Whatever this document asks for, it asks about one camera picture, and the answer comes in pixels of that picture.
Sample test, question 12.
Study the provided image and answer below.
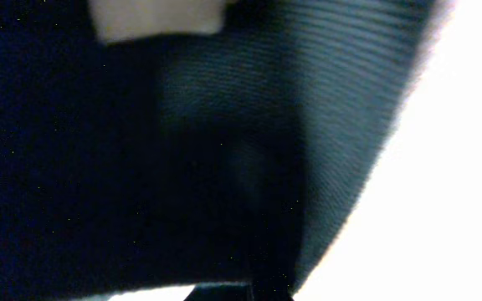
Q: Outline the black polo shirt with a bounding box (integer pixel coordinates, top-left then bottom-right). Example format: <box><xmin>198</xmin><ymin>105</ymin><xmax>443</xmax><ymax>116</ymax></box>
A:
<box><xmin>0</xmin><ymin>0</ymin><xmax>434</xmax><ymax>300</ymax></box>

